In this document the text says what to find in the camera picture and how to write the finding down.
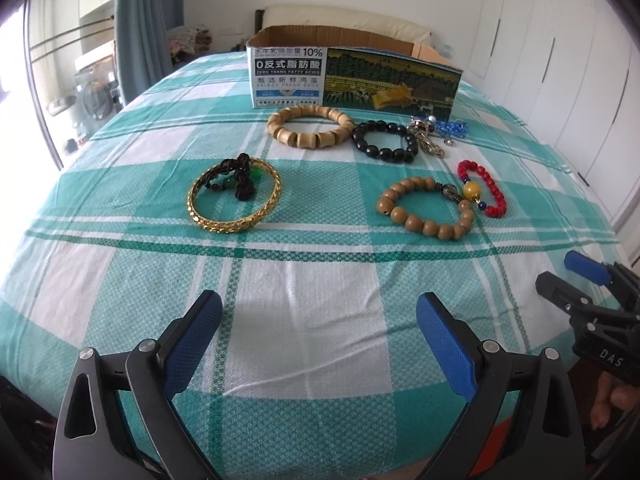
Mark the plain brown cardboard box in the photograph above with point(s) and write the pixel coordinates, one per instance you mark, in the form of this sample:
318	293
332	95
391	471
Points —
95	60

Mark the white wall socket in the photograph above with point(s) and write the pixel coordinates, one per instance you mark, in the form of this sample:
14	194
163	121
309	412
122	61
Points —
446	50

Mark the person's right hand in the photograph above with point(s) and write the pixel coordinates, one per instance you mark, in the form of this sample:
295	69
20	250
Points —
614	402

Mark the gold bangle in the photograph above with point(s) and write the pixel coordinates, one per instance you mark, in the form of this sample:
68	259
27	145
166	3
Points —
225	227

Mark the green checked blanket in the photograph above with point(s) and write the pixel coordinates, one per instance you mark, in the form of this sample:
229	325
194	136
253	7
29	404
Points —
300	285

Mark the white wardrobe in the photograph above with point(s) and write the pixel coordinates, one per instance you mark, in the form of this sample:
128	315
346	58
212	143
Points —
565	60

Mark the printed cardboard box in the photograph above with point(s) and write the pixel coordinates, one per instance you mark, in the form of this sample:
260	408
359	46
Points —
350	80

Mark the glass sliding door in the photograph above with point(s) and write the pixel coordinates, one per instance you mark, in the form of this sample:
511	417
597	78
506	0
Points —
45	85

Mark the cream padded headboard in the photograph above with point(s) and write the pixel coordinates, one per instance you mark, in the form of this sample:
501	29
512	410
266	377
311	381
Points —
390	27

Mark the pile of clothes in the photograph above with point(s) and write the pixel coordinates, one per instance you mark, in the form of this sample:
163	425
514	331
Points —
187	42

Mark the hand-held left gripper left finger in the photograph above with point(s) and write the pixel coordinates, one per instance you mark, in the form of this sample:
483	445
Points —
197	340

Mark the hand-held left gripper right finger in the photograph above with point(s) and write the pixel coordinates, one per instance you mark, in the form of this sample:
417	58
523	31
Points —
442	345

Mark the blue-grey curtain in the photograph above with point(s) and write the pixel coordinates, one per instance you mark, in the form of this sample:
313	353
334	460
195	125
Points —
145	20

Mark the grey washing machine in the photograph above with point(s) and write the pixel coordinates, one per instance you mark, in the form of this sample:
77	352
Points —
95	97

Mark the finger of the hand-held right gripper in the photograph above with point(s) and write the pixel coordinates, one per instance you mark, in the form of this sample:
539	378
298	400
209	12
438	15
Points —
587	265
570	305

